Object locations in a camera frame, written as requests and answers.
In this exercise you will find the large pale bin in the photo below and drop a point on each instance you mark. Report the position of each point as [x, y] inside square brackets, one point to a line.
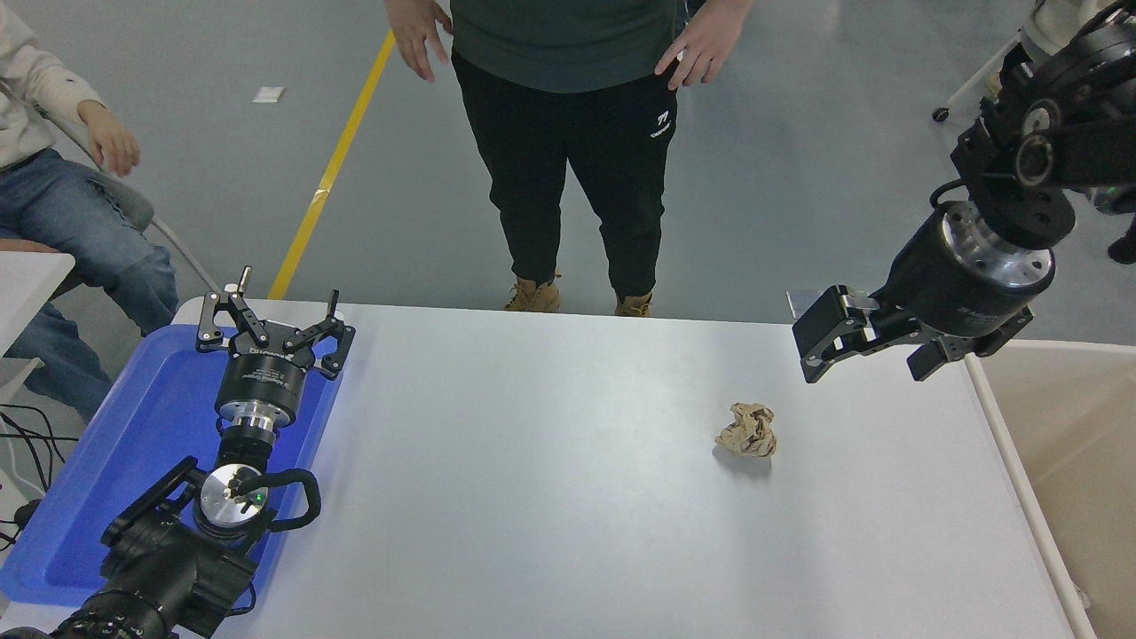
[1083, 461]

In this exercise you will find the grey chair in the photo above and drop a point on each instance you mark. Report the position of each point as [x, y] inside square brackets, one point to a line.
[133, 209]

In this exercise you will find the white paper scrap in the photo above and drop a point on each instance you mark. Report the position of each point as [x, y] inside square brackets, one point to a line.
[268, 94]

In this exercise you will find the white rolling chair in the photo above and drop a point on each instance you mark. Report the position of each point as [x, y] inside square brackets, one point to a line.
[976, 75]

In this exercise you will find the standing person's left hand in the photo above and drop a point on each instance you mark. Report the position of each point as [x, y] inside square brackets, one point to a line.
[710, 44]

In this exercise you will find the standing person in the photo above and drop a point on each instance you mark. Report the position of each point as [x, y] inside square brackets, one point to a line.
[568, 133]

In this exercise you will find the seated person's hand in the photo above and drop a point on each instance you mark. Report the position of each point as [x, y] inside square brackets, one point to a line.
[114, 142]

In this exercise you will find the seated person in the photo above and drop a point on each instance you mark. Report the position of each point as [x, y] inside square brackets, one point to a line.
[53, 213]

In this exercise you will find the clear floor plate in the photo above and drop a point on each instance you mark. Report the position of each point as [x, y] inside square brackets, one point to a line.
[803, 303]

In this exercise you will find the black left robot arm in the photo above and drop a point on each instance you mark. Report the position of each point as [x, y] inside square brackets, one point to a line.
[169, 568]

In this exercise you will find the tan paper ball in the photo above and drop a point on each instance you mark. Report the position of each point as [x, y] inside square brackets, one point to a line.
[750, 430]

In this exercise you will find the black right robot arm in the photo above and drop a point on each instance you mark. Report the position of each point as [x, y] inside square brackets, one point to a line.
[1065, 89]

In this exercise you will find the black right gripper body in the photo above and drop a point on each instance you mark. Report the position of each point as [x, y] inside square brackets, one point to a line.
[941, 284]

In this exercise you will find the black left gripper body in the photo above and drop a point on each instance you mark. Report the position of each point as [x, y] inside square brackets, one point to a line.
[262, 377]

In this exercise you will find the blue plastic tray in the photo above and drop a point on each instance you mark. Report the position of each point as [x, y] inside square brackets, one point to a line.
[142, 444]

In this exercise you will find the standing person's right hand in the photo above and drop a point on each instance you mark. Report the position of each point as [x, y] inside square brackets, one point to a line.
[417, 35]

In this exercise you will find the white side table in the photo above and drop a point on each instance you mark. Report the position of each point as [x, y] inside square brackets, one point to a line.
[27, 284]

